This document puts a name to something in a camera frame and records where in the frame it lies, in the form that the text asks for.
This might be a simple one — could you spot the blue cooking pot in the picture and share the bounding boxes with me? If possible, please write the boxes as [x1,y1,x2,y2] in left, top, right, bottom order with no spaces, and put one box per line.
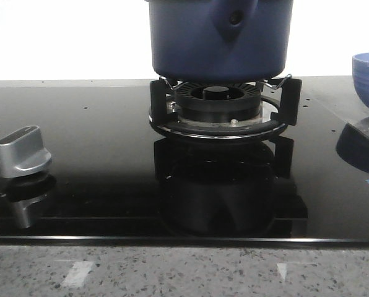
[148,0,293,83]

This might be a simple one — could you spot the silver stove control knob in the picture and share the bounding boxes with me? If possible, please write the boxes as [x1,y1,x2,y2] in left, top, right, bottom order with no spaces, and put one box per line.
[0,126,52,178]

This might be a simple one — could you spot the black pot support grate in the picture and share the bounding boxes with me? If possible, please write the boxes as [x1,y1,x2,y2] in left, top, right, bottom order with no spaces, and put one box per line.
[149,78,302,141]

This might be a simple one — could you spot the silver wire pot reducer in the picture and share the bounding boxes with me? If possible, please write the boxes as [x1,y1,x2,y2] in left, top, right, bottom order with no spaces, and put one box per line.
[158,74,292,92]

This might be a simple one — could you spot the black gas burner head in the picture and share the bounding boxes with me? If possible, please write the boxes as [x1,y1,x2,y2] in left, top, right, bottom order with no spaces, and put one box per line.
[175,83,261,123]

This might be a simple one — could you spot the black glass stove top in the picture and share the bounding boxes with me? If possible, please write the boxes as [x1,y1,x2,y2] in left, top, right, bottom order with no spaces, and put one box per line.
[0,76,369,247]

